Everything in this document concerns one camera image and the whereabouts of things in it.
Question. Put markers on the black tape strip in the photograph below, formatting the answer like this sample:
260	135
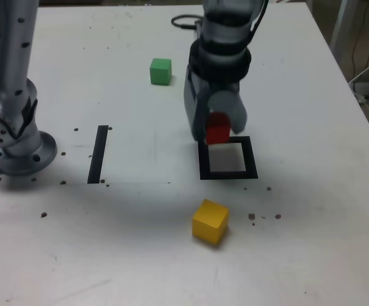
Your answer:
97	156

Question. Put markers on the black tape square outline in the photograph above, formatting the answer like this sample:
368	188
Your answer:
251	159

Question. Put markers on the green cube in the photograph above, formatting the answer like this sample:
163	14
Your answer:
160	73

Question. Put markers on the yellow cube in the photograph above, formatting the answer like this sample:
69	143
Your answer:
209	221

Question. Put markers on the white frame leg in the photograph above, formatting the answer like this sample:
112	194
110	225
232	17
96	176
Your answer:
338	25

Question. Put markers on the red cube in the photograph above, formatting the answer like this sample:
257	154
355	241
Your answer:
217	132

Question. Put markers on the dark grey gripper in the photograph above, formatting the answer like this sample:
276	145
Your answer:
219	86

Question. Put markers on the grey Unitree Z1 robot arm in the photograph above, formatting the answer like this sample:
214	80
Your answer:
12	63

